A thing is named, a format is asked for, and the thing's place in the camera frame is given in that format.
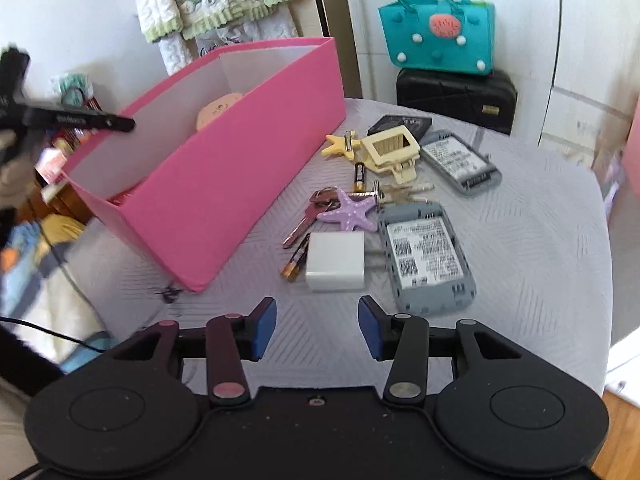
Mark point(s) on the silver keys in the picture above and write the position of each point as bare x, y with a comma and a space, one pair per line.
400, 191

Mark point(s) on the large grey battery case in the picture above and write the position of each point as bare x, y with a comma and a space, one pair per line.
425, 260

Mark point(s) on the purple starfish ornament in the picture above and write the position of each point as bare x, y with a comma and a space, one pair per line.
350, 210

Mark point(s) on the black hard case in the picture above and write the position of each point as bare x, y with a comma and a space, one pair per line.
455, 97

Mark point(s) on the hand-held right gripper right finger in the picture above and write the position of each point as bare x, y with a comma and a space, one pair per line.
368, 327

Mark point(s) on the yellow starfish clip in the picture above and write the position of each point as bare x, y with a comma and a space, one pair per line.
341, 146

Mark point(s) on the teal felt handbag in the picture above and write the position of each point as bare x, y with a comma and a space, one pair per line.
435, 35

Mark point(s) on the pink storage box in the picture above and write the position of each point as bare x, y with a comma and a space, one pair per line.
200, 180

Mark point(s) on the black phone battery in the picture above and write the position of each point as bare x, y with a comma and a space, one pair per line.
400, 124

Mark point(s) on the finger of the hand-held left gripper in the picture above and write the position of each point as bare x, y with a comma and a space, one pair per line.
85, 119

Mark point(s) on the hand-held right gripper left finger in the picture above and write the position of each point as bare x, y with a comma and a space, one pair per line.
265, 327

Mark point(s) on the green patterned bag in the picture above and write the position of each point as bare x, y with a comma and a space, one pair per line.
72, 85

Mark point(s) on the dark door frame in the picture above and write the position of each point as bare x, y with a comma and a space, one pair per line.
332, 25

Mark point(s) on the small grey battery case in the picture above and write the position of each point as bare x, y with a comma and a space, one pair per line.
460, 162

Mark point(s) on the peach round toy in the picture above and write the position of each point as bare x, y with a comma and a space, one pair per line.
216, 110

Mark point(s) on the basket of small clutter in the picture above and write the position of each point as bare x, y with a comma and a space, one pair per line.
75, 132

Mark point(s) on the white charger plug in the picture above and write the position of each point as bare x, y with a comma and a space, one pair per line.
334, 262

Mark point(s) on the cream hair claw clip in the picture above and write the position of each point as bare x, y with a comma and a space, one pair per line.
391, 152

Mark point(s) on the black gold battery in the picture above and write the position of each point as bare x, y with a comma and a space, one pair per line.
360, 176
296, 261

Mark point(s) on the white green knitted cardigan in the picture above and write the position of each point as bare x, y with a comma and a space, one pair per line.
200, 5

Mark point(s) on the white wardrobe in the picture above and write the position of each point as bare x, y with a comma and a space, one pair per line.
550, 35

